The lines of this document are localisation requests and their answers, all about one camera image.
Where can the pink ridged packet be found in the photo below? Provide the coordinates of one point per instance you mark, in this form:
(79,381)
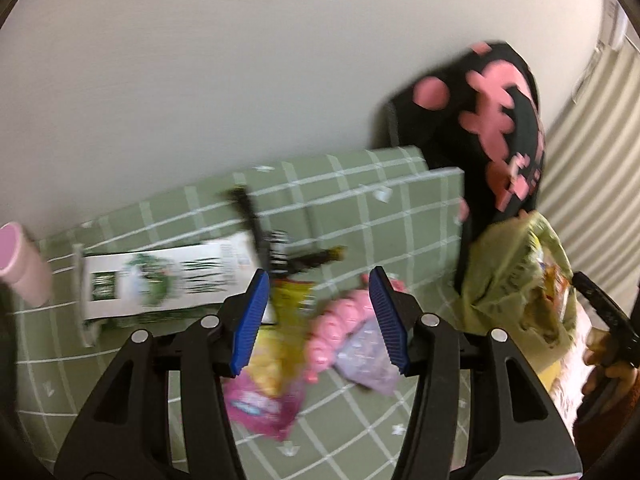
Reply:
(335,325)

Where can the black snack wrapper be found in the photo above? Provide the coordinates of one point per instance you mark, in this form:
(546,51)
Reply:
(260,240)

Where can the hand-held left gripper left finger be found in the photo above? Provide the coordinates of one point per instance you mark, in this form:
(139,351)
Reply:
(247,325)

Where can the yellow snack wrapper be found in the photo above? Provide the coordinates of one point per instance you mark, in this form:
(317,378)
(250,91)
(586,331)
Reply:
(290,320)

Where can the black cloth with pink print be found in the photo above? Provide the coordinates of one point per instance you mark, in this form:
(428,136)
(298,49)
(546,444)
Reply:
(450,125)

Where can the green checked tablecloth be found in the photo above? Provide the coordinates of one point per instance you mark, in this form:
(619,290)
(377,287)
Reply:
(350,220)

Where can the purple packet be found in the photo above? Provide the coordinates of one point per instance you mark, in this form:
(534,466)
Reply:
(365,360)

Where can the white green carton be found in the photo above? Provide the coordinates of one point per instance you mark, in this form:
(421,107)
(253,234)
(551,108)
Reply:
(165,280)

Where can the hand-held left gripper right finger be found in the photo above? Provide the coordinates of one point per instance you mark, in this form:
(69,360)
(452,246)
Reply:
(390,325)

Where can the pink tissue packet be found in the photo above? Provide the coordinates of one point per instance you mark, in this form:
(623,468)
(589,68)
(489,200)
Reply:
(260,405)

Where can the yellow-green plastic bag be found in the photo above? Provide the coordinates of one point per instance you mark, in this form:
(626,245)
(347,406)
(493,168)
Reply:
(500,280)

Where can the person's right forearm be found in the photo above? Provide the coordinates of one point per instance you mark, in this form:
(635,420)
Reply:
(605,430)

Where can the beige striped curtain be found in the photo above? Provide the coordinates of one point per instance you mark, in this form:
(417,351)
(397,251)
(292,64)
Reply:
(590,185)

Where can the person's right hand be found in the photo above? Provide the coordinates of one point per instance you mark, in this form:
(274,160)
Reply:
(620,375)

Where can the pink lidded cup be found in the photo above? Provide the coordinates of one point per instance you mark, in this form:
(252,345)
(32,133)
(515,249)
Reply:
(25,270)

